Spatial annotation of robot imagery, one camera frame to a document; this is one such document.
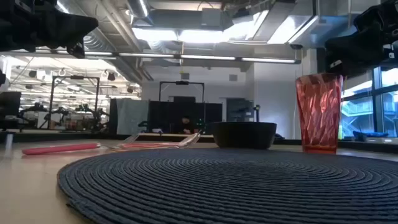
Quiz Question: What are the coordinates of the small white post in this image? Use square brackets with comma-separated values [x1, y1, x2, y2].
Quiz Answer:
[4, 131, 14, 151]

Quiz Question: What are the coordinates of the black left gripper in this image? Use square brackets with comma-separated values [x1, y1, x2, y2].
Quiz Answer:
[0, 0, 99, 60]

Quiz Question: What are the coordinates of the pink-handled knife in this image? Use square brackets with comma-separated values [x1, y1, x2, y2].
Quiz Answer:
[21, 142, 125, 156]

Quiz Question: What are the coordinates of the person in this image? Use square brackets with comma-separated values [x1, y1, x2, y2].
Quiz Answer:
[177, 115, 196, 135]

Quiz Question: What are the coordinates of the dark blue round woven placemat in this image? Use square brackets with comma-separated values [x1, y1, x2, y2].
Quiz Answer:
[57, 147, 398, 224]

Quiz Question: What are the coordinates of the long LED light bar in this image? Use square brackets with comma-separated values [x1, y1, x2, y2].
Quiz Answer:
[0, 49, 302, 65]

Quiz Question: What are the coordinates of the red faceted plastic cup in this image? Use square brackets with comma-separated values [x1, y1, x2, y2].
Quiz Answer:
[295, 72, 344, 155]

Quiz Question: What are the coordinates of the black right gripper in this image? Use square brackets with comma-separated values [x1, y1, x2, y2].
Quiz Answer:
[324, 0, 398, 77]

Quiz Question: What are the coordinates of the blue object on ledge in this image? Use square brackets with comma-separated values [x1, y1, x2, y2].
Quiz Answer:
[352, 130, 390, 142]

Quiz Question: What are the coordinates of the black partition screen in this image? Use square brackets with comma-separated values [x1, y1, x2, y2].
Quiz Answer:
[148, 100, 223, 134]

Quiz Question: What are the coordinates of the dark cabinet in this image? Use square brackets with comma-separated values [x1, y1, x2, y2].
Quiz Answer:
[226, 97, 255, 123]

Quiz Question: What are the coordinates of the black bowl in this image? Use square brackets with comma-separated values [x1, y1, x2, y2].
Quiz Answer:
[211, 121, 278, 150]

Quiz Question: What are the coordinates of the black metal rig frame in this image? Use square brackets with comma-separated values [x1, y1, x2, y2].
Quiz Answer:
[159, 80, 206, 102]
[48, 75, 101, 130]

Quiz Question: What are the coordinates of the grey curtain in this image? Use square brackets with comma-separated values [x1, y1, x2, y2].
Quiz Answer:
[115, 97, 150, 136]

